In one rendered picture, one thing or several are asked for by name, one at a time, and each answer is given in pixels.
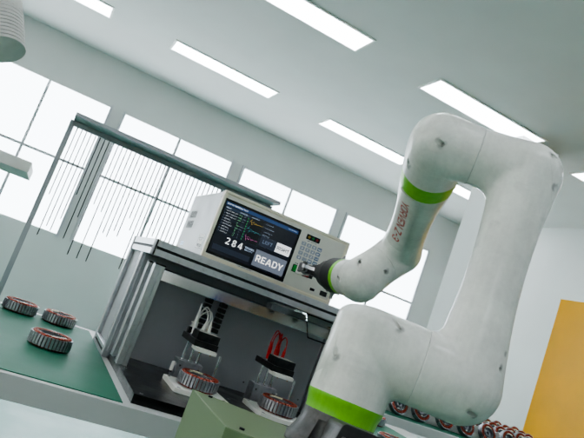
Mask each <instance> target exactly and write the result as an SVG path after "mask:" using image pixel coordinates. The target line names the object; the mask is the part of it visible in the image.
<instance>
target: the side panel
mask: <svg viewBox="0 0 584 438"><path fill-rule="evenodd" d="M145 255H146V253H145V252H142V251H137V250H134V249H129V252H128V254H127V256H126V259H125V261H124V264H123V267H122V269H121V271H120V274H119V276H118V278H117V280H116V284H115V287H114V288H113V291H112V293H111V295H110V298H109V301H108V303H107V306H106V308H105V310H104V312H103V316H102V318H101V321H100V322H99V325H98V327H97V330H96V333H95V335H94V338H93V340H94V342H95V344H96V347H97V349H98V351H99V353H100V355H101V356H102V357H107V358H109V355H110V351H108V350H107V349H108V346H109V345H110V341H111V338H112V336H113V334H114V332H115V329H116V325H117V324H118V321H119V319H120V316H121V314H122V312H123V309H124V306H125V304H126V301H127V300H128V297H129V293H130V291H131V289H132V287H133V284H134V282H135V279H136V276H137V274H138V271H139V269H140V267H141V265H142V262H143V258H144V257H145Z"/></svg>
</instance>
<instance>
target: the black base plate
mask: <svg viewBox="0 0 584 438"><path fill-rule="evenodd" d="M115 359H116V357H114V356H112V355H111V354H109V358H108V360H109V362H110V364H111V366H112V368H113V369H114V371H115V373H116V376H117V378H118V380H119V382H120V383H121V385H122V387H123V390H124V392H125V394H126V395H127V396H128V398H129V401H130V403H133V404H136V405H139V406H142V407H145V408H151V409H154V410H157V411H161V412H164V413H167V414H170V415H175V416H179V417H183V413H184V410H185V409H186V406H187V403H188V401H189V396H186V395H181V394H178V393H175V392H173V390H172V389H171V388H170V387H169V385H168V384H167V383H166V381H165V380H164V379H163V374H166V375H169V369H166V368H161V367H158V366H156V365H152V364H149V363H147V362H141V361H138V360H136V359H133V358H130V359H129V362H128V364H127V367H126V366H123V365H122V364H117V363H116V362H115ZM217 393H218V394H219V395H220V396H221V397H223V398H224V399H225V400H226V401H227V402H228V403H230V404H232V405H235V406H237V407H239V408H243V409H245V410H248V411H249V412H252V413H254V412H253V411H252V410H251V409H250V408H248V407H247V406H246V405H245V404H244V403H243V402H242V399H243V398H244V397H243V396H244V394H245V393H243V392H240V391H237V390H234V389H231V388H226V387H223V386H219V388H218V390H217Z"/></svg>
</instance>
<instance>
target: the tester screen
mask: <svg viewBox="0 0 584 438"><path fill-rule="evenodd" d="M298 232H299V231H297V230H295V229H292V228H290V227H287V226H285V225H283V224H280V223H279V222H275V221H273V220H271V219H268V218H267V217H265V216H261V215H259V214H257V213H255V212H253V211H250V210H248V209H245V208H243V207H241V206H238V205H236V204H234V203H232V202H229V201H227V203H226V205H225V208H224V211H223V213H222V216H221V219H220V222H219V223H218V226H217V228H216V232H215V234H214V237H213V239H212V242H211V244H210V246H209V251H212V252H214V253H217V254H219V255H221V256H225V257H228V258H229V259H232V260H234V261H237V262H240V263H243V264H245V265H248V266H250V267H252V268H254V269H259V268H257V267H255V266H253V265H251V263H252V261H253V258H254V255H255V253H256V249H259V250H261V251H263V252H266V253H268V254H270V255H273V256H276V257H278V258H281V259H283V260H285V261H287V263H288V260H289V257H290V254H291V251H292V249H293V247H294V244H295V240H296V238H297V235H298ZM226 236H227V237H230V238H232V239H235V240H237V241H238V242H242V243H245V244H244V246H243V249H242V251H241V250H238V249H234V248H231V247H230V246H227V245H225V244H224V241H225V239H226ZM262 236H264V237H267V238H268V239H271V240H273V241H275V242H279V243H281V244H283V245H285V246H288V247H290V248H292V249H291V251H290V254H289V257H286V256H285V255H281V254H278V253H276V252H274V251H272V250H269V249H266V248H264V247H262V246H259V242H260V241H261V238H262ZM213 243H216V244H218V245H221V246H223V247H225V248H227V249H232V250H234V251H236V252H238V253H241V254H243V255H246V256H249V262H245V261H244V260H241V259H239V258H236V257H234V256H232V255H228V254H225V253H223V252H221V251H219V250H216V249H212V248H211V247H212V244H213ZM259 270H261V271H263V272H265V273H268V274H270V275H273V276H276V277H279V278H281V279H282V276H278V275H275V274H273V273H270V272H268V271H266V270H263V269H259ZM282 275H283V274H282Z"/></svg>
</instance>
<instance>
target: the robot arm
mask: <svg viewBox="0 0 584 438"><path fill-rule="evenodd" d="M563 175H564V173H563V167H562V164H561V160H560V158H559V157H558V156H557V155H556V154H555V153H554V152H553V151H552V150H551V149H550V148H549V147H548V146H546V145H544V144H541V143H536V142H532V141H529V140H525V139H521V138H518V137H514V136H509V135H505V134H502V133H500V132H497V131H493V130H491V129H486V128H484V127H482V126H480V125H478V124H476V123H472V122H470V121H468V120H466V119H464V118H461V117H459V116H457V115H454V114H451V113H447V112H439V113H434V114H431V115H428V116H425V117H424V118H422V119H421V120H420V121H419V122H418V123H417V124H416V125H415V126H414V128H413V130H412V132H411V134H410V137H409V139H408V145H407V148H406V152H405V156H404V159H403V164H402V168H401V176H400V182H399V189H398V196H397V201H396V205H395V212H394V214H393V217H392V220H391V223H390V224H389V226H388V230H387V232H386V234H385V236H384V237H383V238H382V239H381V240H380V241H379V242H378V243H376V244H375V245H374V246H372V247H371V248H370V249H367V250H366V251H364V252H362V253H361V254H359V255H357V256H355V257H354V258H352V259H350V260H349V259H346V256H344V257H343V258H342V259H341V258H331V259H328V260H327V261H324V262H322V263H320V264H318V265H316V264H315V265H312V266H310V265H309V263H307V262H306V261H303V262H300V263H298V265H297V268H296V270H295V273H297V274H298V275H306V276H308V275H309V279H312V278H313V277H314V278H316V280H317V282H318V283H319V284H320V285H321V286H322V287H323V288H324V289H326V291H327V292H329V297H328V298H329V299H332V298H333V295H344V296H345V297H346V298H348V299H349V300H351V301H352V302H368V301H371V300H372V299H374V298H375V297H376V296H377V295H379V294H380V293H381V292H382V291H383V290H384V289H385V288H386V287H387V286H388V285H389V284H391V283H392V282H394V281H395V280H397V279H398V278H400V277H401V276H403V275H406V274H407V273H408V272H410V271H412V270H413V269H415V268H416V267H417V265H418V264H419V262H420V260H421V255H422V251H423V246H424V243H425V241H426V238H427V235H428V232H429V230H430V228H431V226H432V224H433V222H434V220H435V218H436V217H437V215H438V214H439V212H440V210H441V209H442V207H443V206H444V204H445V203H446V201H447V200H448V199H449V197H450V196H451V194H452V193H453V191H454V189H455V187H456V185H457V184H458V183H464V184H467V185H469V186H471V187H474V188H476V189H478V190H480V191H481V192H482V194H483V195H484V196H485V207H484V210H483V214H482V218H481V224H480V227H479V231H478V234H477V237H476V240H475V244H474V248H473V252H472V255H471V257H470V260H469V263H468V267H467V270H466V273H465V275H464V277H463V280H462V283H461V286H460V288H459V291H458V294H457V296H456V298H455V302H454V304H453V306H452V308H451V310H450V312H449V315H448V318H447V320H446V322H445V324H444V326H443V328H442V329H440V330H438V331H433V330H430V329H428V328H424V327H422V326H421V325H418V324H416V323H413V322H410V321H408V320H405V319H403V318H401V317H399V316H396V315H392V314H390V313H388V312H386V311H383V310H381V309H378V308H375V307H371V306H368V305H363V304H355V303H350V304H347V305H344V306H343V307H341V308H340V310H339V311H338V313H337V316H336V318H335V321H334V323H333V326H332V328H331V330H330V332H329V335H328V339H327V341H326V343H325V346H324V348H323V351H322V354H321V357H320V359H319V362H318V363H317V366H316V368H315V372H314V375H313V377H312V380H311V382H310V384H309V393H308V398H307V400H306V403H305V405H304V408H303V410H302V412H301V413H300V414H299V416H298V417H297V418H296V419H295V421H294V422H293V423H291V424H290V425H289V426H288V427H287V428H286V431H285V434H284V436H285V437H286V438H380V437H378V436H376V435H374V432H375V429H376V427H377V425H378V424H379V422H380V421H381V419H382V417H383V416H384V413H385V410H386V407H387V406H388V404H389V403H390V402H400V403H402V404H404V405H407V406H409V407H411V408H414V409H417V410H419V411H421V412H423V413H425V414H428V415H432V416H433V417H435V418H438V419H440V420H443V421H445V422H448V423H450V424H453V425H456V426H463V427H466V426H474V425H476V424H479V423H482V422H484V421H485V420H487V419H488V418H489V417H490V416H491V415H493V413H494V412H495V411H496V409H497V408H498V407H499V405H500V403H501V398H502V393H503V386H504V380H505V373H506V366H507V361H508V351H509V345H510V340H511V335H512V331H513V326H514V319H515V315H516V311H517V308H518V304H519V300H520V297H521V291H522V288H523V284H524V282H525V278H526V275H527V272H528V267H529V264H530V262H531V259H532V256H533V253H534V249H535V246H536V244H537V242H538V239H539V236H540V234H541V231H542V228H543V226H544V223H545V221H546V219H547V217H548V214H549V212H550V209H551V208H552V206H553V204H554V200H555V198H556V197H557V195H558V193H559V191H560V189H561V185H562V182H563Z"/></svg>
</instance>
